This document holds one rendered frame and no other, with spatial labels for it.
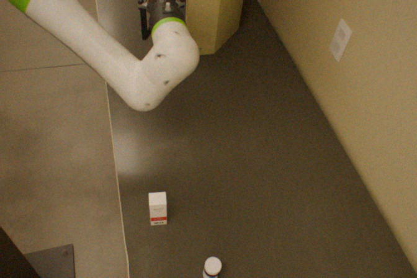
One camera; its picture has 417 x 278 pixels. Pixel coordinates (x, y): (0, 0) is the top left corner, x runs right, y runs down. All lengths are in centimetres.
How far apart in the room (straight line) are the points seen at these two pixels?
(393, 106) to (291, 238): 44
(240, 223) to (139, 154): 35
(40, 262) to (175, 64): 142
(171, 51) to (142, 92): 13
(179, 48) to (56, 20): 28
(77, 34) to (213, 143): 50
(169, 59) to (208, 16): 52
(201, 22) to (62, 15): 56
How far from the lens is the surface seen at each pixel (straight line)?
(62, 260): 203
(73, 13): 95
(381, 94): 113
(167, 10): 97
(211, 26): 138
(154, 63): 88
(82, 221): 211
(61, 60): 298
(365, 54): 118
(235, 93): 131
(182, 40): 87
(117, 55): 93
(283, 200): 108
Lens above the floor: 184
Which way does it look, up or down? 51 degrees down
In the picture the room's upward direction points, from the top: 7 degrees clockwise
